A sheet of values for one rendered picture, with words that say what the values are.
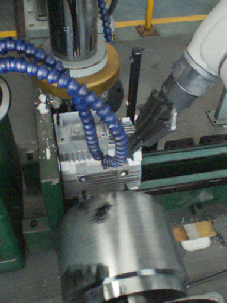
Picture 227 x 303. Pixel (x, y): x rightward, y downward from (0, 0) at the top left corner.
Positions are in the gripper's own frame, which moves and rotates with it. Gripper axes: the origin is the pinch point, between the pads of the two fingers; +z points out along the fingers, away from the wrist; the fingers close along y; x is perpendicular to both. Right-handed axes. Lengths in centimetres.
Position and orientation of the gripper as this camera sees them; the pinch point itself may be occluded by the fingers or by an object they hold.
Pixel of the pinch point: (132, 146)
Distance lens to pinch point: 84.2
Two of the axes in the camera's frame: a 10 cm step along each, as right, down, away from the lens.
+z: -5.2, 6.3, 5.7
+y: 2.0, 7.4, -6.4
